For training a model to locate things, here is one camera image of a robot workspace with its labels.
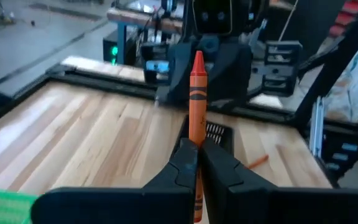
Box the blue-grey table frame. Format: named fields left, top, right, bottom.
left=106, top=6, right=186, bottom=66

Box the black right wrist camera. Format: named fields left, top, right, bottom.
left=192, top=0, right=233, bottom=35

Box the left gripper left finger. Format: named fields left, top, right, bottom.
left=30, top=138, right=198, bottom=224

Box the black aluminium table frame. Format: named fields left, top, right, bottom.
left=0, top=0, right=358, bottom=190

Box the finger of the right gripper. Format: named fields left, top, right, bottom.
left=207, top=42, right=254, bottom=107
left=157, top=41, right=199, bottom=105

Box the red rack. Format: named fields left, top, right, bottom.
left=328, top=0, right=358, bottom=39

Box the green plastic basket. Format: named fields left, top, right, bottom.
left=0, top=185, right=40, bottom=224

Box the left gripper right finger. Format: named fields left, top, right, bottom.
left=199, top=138, right=358, bottom=224

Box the black plastic basket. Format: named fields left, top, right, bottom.
left=172, top=114, right=235, bottom=156

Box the black computer with green light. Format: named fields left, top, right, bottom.
left=102, top=30, right=138, bottom=67

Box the person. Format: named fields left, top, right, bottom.
left=323, top=23, right=358, bottom=124

